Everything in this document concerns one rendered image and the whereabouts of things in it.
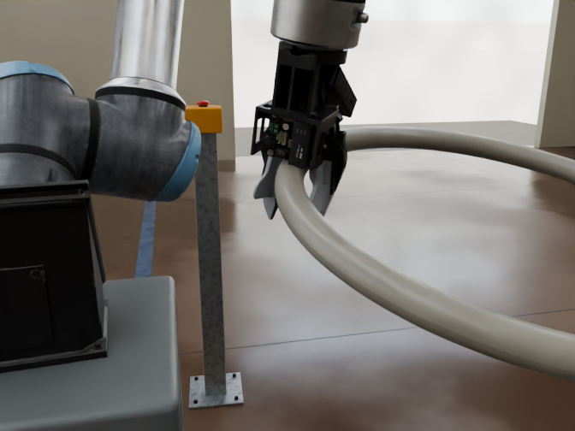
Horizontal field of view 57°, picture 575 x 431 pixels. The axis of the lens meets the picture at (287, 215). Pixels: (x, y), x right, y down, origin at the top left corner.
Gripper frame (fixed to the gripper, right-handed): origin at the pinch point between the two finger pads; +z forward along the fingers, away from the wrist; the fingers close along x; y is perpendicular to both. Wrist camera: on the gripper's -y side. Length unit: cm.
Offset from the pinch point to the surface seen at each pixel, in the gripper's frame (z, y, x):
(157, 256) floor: 156, -199, -149
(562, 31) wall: 12, -790, 94
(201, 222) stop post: 57, -87, -59
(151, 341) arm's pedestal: 23.0, 5.4, -16.3
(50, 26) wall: 74, -426, -445
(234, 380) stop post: 124, -92, -43
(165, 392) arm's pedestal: 20.4, 14.7, -7.9
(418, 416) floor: 113, -98, 27
